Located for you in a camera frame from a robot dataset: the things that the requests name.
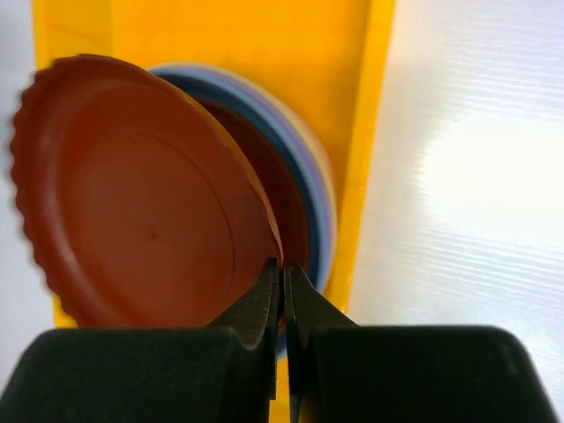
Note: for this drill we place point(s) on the purple plate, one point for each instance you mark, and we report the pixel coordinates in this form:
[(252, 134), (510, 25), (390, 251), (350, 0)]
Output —
[(310, 158)]

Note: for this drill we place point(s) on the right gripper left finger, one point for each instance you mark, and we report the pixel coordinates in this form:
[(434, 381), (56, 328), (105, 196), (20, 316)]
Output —
[(222, 372)]

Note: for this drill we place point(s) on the yellow plastic bin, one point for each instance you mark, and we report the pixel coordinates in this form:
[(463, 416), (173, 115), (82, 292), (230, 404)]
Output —
[(323, 59)]

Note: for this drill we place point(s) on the red scalloped plate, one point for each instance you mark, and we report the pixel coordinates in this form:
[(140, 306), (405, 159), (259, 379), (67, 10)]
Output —
[(140, 207), (259, 142)]

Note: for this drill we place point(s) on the blue plate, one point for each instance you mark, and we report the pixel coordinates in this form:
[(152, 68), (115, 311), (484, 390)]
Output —
[(215, 83)]

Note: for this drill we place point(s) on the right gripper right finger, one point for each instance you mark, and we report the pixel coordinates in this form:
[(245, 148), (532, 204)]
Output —
[(340, 371)]

